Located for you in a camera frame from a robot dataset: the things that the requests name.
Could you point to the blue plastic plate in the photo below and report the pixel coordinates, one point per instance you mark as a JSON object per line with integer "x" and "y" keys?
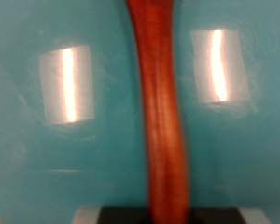
{"x": 37, "y": 155}

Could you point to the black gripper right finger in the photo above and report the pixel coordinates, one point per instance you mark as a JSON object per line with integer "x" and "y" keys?
{"x": 214, "y": 217}

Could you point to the brown wooden spoon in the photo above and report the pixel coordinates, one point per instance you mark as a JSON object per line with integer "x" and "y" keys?
{"x": 161, "y": 109}

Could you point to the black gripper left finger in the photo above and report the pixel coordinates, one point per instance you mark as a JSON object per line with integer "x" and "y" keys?
{"x": 124, "y": 217}

